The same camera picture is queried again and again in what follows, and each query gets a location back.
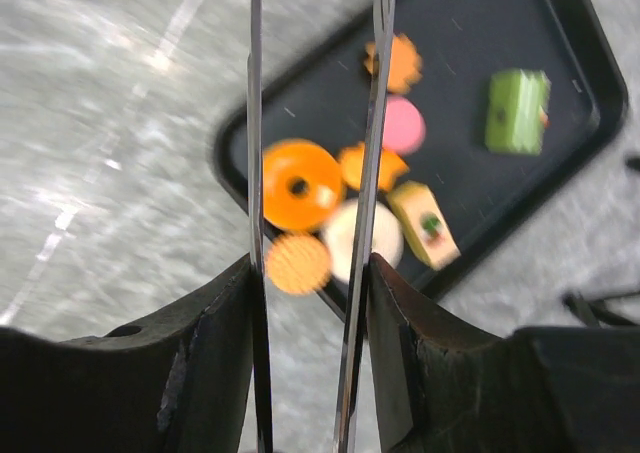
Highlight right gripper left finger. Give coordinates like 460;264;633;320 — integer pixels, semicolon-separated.
1;258;253;452

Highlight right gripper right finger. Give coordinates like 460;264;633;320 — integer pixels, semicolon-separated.
367;256;639;452

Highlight round orange cracker biscuit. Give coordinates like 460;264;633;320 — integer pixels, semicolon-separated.
266;233;331;296

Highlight white cream donut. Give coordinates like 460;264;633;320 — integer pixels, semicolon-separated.
321;198;404;283

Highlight yellow layered cake slice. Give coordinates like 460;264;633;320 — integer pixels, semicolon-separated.
387;181;460;270

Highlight chocolate sprinkled donut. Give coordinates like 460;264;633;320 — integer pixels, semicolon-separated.
263;139;346;232

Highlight metal tongs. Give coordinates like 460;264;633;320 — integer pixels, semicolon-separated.
246;0;396;452

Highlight orange fish cookie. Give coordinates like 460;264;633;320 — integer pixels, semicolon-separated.
338;142;410;192

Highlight pink macaron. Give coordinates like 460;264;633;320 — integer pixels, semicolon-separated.
383;95;426;155

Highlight green layered cake slice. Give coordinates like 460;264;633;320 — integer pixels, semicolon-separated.
484;68;551;155

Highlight orange flower cookie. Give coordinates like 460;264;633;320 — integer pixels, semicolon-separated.
387;34;422;95

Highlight black tripod stand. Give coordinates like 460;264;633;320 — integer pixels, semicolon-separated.
561;288;639;328

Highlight black serving tray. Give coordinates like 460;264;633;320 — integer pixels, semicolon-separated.
212;0;628;299

